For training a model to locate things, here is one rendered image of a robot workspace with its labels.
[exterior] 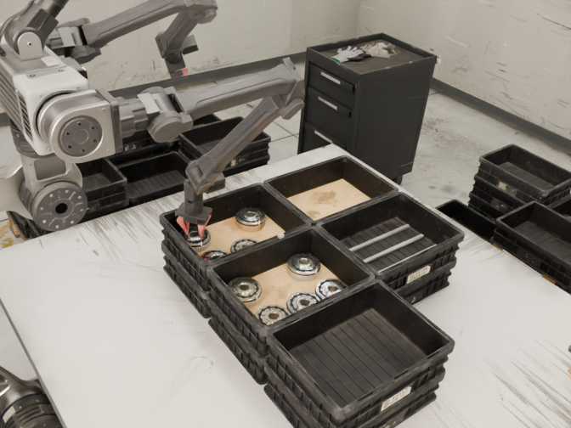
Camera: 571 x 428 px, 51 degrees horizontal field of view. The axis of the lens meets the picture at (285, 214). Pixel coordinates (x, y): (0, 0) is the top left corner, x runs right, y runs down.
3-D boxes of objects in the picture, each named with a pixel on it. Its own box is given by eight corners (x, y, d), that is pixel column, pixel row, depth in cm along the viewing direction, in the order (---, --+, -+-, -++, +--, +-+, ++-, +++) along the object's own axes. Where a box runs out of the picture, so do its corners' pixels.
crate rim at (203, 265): (204, 273, 171) (204, 267, 170) (157, 221, 190) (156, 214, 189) (313, 230, 192) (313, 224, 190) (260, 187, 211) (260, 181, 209)
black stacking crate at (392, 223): (371, 306, 178) (377, 278, 172) (310, 253, 197) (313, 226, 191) (458, 261, 199) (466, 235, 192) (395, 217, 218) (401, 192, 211)
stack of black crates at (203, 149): (206, 231, 313) (206, 156, 287) (178, 204, 332) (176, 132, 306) (268, 208, 334) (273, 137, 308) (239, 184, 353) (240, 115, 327)
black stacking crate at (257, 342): (261, 363, 158) (263, 333, 151) (205, 297, 177) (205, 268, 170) (370, 306, 178) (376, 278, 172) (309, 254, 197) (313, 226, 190)
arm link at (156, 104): (130, 96, 129) (140, 115, 128) (172, 87, 135) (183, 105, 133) (124, 121, 137) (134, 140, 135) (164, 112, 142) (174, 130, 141)
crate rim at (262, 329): (262, 338, 152) (263, 332, 151) (204, 273, 171) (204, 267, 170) (376, 283, 173) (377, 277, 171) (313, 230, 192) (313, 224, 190)
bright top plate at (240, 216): (245, 228, 198) (245, 227, 198) (230, 213, 205) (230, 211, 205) (270, 220, 203) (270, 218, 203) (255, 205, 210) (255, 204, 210)
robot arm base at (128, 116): (100, 137, 133) (94, 87, 126) (133, 130, 137) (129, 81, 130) (116, 154, 128) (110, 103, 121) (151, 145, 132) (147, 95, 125)
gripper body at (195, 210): (183, 206, 191) (182, 187, 187) (212, 212, 189) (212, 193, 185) (174, 217, 186) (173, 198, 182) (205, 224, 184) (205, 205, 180)
